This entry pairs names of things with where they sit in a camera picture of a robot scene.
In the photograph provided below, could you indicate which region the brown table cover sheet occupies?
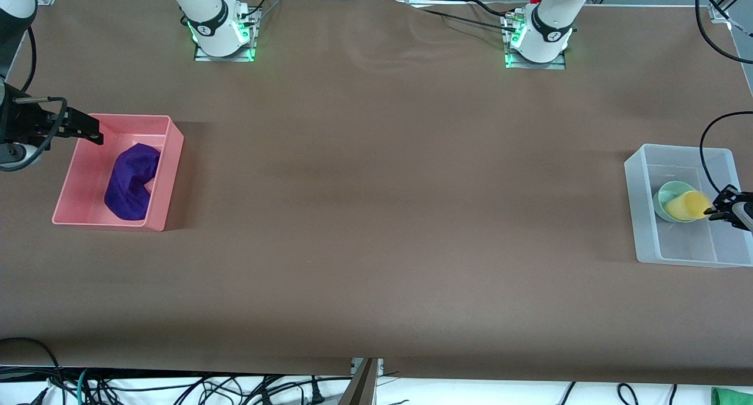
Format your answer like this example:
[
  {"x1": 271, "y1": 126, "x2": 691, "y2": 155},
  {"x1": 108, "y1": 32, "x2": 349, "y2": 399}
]
[{"x1": 0, "y1": 0, "x2": 753, "y2": 388}]

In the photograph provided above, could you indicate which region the purple cloth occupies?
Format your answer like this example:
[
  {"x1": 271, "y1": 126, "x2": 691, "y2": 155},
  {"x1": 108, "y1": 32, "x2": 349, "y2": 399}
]
[{"x1": 104, "y1": 143, "x2": 162, "y2": 222}]

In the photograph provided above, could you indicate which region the yellow cup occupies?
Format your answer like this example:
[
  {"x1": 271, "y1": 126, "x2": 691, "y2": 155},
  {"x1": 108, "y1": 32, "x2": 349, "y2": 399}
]
[{"x1": 665, "y1": 190, "x2": 714, "y2": 222}]

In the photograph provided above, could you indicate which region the black looped floor cable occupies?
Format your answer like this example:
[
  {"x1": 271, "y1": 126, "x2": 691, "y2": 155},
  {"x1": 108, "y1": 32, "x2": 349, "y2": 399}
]
[{"x1": 0, "y1": 337, "x2": 62, "y2": 405}]

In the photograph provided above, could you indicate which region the pale green bowl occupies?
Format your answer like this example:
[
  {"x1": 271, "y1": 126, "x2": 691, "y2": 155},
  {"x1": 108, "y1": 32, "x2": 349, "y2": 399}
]
[{"x1": 652, "y1": 181, "x2": 701, "y2": 224}]

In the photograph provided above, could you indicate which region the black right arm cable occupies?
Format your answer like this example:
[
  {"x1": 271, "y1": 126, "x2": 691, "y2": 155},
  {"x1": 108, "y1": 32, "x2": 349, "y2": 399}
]
[{"x1": 0, "y1": 28, "x2": 68, "y2": 172}]

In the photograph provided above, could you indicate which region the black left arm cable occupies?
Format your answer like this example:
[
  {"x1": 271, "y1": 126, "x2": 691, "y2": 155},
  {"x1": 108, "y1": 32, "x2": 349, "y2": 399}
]
[{"x1": 694, "y1": 0, "x2": 753, "y2": 197}]

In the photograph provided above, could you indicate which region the short black tabletop cable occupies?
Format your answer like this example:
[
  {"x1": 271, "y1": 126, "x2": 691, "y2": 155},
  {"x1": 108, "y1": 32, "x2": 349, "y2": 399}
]
[{"x1": 468, "y1": 0, "x2": 524, "y2": 18}]

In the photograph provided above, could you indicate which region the clear plastic bin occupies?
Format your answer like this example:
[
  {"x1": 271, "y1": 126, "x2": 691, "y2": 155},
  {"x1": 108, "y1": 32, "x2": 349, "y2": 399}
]
[{"x1": 624, "y1": 143, "x2": 753, "y2": 268}]

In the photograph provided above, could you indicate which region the long black tabletop cable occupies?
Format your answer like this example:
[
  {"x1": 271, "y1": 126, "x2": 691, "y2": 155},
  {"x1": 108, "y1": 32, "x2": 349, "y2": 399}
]
[{"x1": 398, "y1": 0, "x2": 521, "y2": 34}]

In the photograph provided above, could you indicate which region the green cloth scrap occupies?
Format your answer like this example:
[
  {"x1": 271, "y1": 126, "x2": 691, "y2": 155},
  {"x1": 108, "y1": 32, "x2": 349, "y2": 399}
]
[{"x1": 711, "y1": 386, "x2": 753, "y2": 405}]

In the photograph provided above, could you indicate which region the pink plastic bin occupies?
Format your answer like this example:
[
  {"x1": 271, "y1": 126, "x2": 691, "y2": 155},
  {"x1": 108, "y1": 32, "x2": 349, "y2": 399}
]
[{"x1": 52, "y1": 114, "x2": 185, "y2": 233}]

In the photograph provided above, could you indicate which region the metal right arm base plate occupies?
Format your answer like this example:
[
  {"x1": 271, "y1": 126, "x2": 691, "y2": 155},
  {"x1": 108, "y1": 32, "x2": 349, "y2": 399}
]
[{"x1": 194, "y1": 8, "x2": 257, "y2": 62}]

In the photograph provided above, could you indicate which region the brown table support beam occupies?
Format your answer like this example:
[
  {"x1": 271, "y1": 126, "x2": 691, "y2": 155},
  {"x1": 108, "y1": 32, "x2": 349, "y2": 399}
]
[{"x1": 338, "y1": 358, "x2": 380, "y2": 405}]

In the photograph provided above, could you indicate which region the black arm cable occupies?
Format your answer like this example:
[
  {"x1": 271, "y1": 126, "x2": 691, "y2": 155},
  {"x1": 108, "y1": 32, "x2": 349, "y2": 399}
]
[
  {"x1": 0, "y1": 28, "x2": 68, "y2": 172},
  {"x1": 694, "y1": 0, "x2": 753, "y2": 197}
]

